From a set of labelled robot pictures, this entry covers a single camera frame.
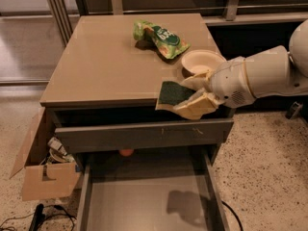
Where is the white paper bowl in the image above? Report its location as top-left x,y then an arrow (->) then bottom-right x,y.
181,50 -> 225,75

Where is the black floor cable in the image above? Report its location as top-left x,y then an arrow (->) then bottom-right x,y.
220,200 -> 244,231

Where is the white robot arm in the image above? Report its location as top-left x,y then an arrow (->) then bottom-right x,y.
174,20 -> 308,119

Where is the grey open middle drawer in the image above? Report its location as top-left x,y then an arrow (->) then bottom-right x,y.
77,149 -> 230,231

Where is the black power adapter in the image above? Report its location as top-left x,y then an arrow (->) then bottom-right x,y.
28,204 -> 44,231

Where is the orange ball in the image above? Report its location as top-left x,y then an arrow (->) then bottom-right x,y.
118,149 -> 134,157

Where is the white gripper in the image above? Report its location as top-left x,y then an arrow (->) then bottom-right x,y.
173,57 -> 256,120

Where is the grey top drawer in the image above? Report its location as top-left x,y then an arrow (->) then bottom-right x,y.
55,118 -> 233,154

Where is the grey drawer cabinet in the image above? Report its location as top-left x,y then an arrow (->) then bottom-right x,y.
38,13 -> 243,156

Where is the green chip bag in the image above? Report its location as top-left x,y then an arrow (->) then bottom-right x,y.
133,20 -> 191,60

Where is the green and yellow sponge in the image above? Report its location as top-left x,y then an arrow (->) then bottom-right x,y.
155,81 -> 195,112

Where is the cardboard box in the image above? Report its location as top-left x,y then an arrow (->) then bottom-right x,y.
11,108 -> 82,201

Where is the clutter inside cardboard box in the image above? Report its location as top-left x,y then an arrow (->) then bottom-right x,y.
40,137 -> 74,165

